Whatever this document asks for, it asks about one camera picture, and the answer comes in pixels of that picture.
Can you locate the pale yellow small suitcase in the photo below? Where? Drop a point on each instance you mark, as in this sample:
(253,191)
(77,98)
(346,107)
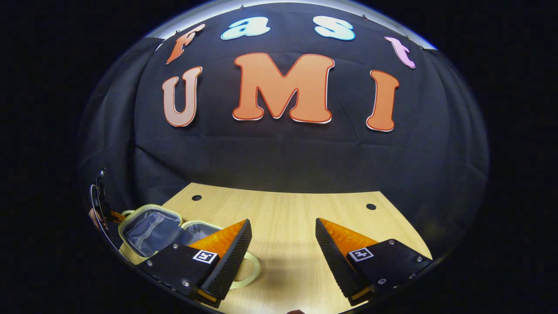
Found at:
(148,231)

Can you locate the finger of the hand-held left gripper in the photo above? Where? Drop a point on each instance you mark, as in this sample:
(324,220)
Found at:
(118,216)

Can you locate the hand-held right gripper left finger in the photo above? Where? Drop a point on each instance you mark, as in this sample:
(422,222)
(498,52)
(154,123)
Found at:
(231,266)

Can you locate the black backdrop cloth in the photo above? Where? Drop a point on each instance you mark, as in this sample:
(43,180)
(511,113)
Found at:
(283,157)

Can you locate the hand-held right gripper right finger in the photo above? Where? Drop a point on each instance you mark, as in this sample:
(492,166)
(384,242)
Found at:
(335,266)

